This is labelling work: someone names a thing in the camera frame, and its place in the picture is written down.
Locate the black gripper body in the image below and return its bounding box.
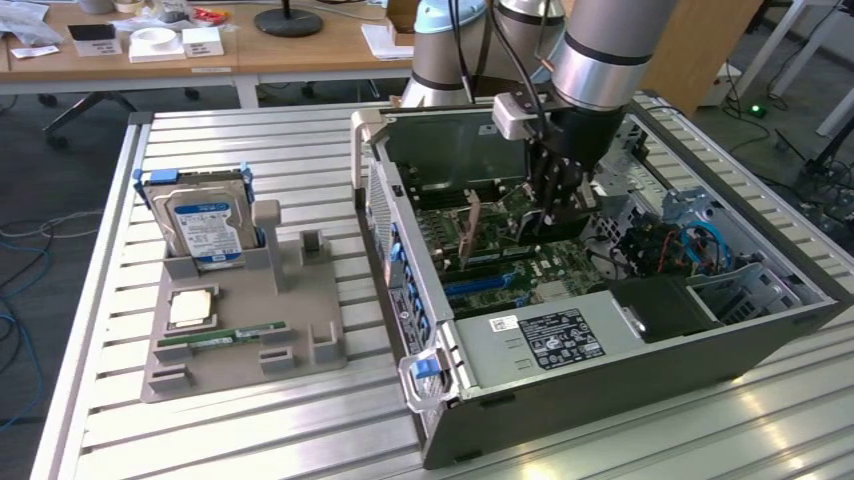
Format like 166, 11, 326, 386
543, 102, 629, 176

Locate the blue expansion slot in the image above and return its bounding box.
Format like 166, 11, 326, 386
443, 276, 510, 297

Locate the open grey pc case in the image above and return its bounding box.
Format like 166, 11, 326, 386
350, 99, 839, 471

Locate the ram stick white label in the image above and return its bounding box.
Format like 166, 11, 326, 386
459, 243, 539, 267

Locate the green gpu card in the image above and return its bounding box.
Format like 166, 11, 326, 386
458, 185, 606, 275

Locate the black round lamp base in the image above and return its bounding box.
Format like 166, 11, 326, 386
252, 0, 326, 38

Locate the plain white box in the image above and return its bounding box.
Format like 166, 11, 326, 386
180, 27, 224, 59

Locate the silver drive cage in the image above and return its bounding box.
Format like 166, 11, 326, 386
579, 119, 713, 236

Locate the grey parts rack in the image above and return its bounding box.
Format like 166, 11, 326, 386
139, 199, 348, 404

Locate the green ram stick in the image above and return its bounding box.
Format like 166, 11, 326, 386
158, 322, 290, 351

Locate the silver disk bay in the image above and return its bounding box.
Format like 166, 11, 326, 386
686, 252, 806, 326

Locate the white box black top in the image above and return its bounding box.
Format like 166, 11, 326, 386
68, 23, 124, 57

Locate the hard disk blue caddy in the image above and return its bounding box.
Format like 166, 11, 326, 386
132, 162, 262, 271

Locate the white box with tape roll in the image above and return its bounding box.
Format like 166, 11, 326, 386
127, 27, 188, 64

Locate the wooden desk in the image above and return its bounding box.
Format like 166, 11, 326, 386
0, 0, 602, 96

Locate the silver cpu chip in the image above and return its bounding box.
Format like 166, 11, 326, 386
166, 291, 216, 329

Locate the grey power supply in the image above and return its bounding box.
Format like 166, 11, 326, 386
452, 291, 646, 389

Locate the clear plastic bag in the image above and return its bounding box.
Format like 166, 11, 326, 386
0, 1, 66, 47

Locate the blue disk wire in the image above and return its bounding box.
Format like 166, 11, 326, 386
685, 219, 735, 275

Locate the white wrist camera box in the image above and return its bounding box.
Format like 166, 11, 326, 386
491, 92, 554, 142

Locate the white table frame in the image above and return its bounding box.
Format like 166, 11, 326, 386
730, 0, 854, 139

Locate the green motherboard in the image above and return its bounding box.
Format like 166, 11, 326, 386
396, 169, 622, 321

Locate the blue floor cable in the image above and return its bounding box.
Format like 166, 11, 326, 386
0, 234, 52, 434

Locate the white floor cable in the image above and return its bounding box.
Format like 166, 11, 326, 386
0, 209, 102, 240

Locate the white paper stack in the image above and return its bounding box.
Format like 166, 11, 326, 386
360, 22, 416, 62

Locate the black chair base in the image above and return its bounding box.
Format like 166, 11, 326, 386
40, 88, 202, 149

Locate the silver chipset heatsink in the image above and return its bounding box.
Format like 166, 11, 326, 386
533, 282, 575, 304

